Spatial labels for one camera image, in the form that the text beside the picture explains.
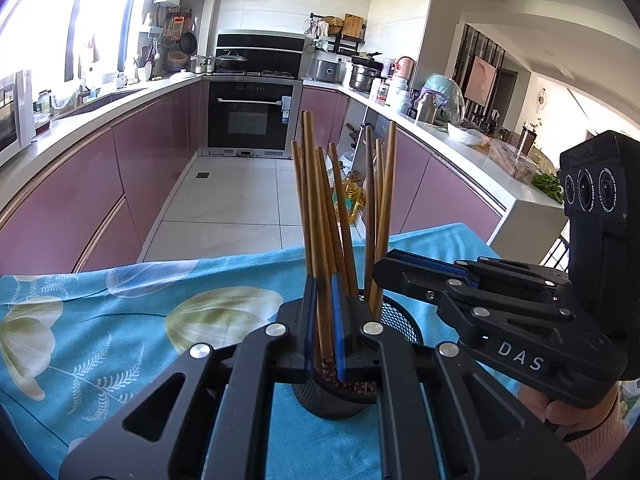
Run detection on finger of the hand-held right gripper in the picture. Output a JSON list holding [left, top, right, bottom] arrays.
[[387, 248, 569, 287], [372, 256, 574, 327]]

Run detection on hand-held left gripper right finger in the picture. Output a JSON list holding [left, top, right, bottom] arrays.
[[330, 272, 587, 480]]

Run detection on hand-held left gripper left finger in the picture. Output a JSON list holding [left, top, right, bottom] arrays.
[[60, 275, 321, 480]]

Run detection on black mesh utensil holder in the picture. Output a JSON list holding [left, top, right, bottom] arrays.
[[290, 295, 426, 421]]

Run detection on bundle of wooden chopsticks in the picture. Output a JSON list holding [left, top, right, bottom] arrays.
[[291, 120, 398, 397]]

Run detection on wooden chopstick floral end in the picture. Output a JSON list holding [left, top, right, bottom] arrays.
[[301, 111, 335, 362]]

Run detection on person's right hand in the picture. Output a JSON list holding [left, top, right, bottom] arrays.
[[517, 382, 616, 441]]

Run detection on pink kitchen base cabinet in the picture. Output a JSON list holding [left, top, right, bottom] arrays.
[[0, 80, 210, 276], [300, 85, 506, 247]]

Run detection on green leafy vegetables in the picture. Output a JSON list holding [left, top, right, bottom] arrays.
[[530, 172, 566, 206]]

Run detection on yellow cooking oil bottle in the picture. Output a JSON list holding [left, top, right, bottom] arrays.
[[335, 170, 368, 226]]

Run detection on clear plastic food container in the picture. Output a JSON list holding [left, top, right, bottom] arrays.
[[487, 139, 543, 183]]

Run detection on white bowl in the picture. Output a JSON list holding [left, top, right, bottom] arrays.
[[446, 122, 486, 147]]

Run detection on mint green covered appliance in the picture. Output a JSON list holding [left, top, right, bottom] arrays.
[[422, 72, 466, 126]]

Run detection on white plastic bottle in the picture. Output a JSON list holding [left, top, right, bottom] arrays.
[[390, 77, 412, 113]]

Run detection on blue floral tablecloth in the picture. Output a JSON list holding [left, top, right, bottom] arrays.
[[0, 222, 521, 480]]

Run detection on steel stock pot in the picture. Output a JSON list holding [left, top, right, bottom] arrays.
[[349, 55, 383, 93]]

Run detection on black built-in oven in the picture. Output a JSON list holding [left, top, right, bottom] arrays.
[[202, 80, 303, 158]]

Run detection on silver rice cooker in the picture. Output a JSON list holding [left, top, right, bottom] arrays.
[[309, 57, 347, 83]]

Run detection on black wok with lid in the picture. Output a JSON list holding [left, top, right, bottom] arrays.
[[214, 51, 249, 72]]

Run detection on black range hood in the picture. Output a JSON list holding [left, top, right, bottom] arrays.
[[216, 29, 307, 73]]

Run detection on white microwave oven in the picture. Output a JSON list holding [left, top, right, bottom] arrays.
[[0, 70, 37, 166]]

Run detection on kitchen window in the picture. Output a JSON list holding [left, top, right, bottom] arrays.
[[0, 0, 156, 87]]

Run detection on framed wall picture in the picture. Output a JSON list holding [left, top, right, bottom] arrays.
[[462, 55, 498, 111]]

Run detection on black wall rack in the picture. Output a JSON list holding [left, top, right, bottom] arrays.
[[306, 11, 367, 56]]

